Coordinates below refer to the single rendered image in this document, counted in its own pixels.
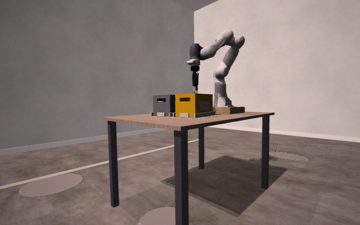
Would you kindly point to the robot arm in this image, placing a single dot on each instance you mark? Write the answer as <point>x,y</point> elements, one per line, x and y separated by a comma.
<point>198,53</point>

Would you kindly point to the yellow crate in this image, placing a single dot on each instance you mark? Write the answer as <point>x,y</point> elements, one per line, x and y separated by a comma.
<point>193,103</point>

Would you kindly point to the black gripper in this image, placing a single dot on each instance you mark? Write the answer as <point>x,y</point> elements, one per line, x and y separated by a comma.
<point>195,78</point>

